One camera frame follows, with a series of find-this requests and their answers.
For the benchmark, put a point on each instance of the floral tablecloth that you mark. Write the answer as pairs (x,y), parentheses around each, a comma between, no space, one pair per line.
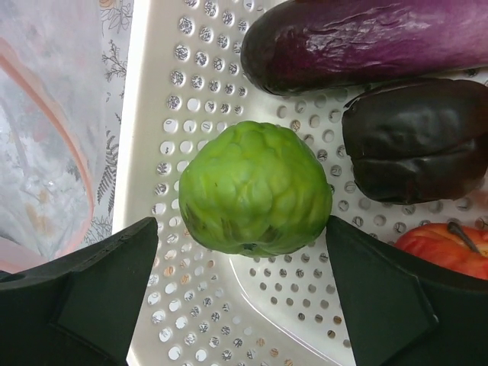
(116,21)

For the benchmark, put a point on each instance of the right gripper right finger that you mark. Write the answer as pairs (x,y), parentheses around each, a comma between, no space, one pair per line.
(402,310)

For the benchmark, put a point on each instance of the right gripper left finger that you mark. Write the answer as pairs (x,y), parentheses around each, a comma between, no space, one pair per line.
(82,308)

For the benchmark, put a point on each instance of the white perforated plastic basket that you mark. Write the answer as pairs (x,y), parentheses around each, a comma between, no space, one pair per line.
(184,85)

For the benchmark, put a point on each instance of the clear zip top bag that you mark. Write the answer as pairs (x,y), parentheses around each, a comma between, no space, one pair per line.
(52,128)

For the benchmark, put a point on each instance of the dark purple fruit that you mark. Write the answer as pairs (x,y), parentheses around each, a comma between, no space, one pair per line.
(418,141)

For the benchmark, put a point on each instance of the red apple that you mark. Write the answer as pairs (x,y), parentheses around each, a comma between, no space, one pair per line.
(456,247)

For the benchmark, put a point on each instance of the purple eggplant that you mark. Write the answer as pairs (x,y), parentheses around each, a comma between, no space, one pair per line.
(304,46)

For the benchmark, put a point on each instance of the green custard apple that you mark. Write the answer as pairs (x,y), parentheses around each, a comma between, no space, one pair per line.
(256,190)

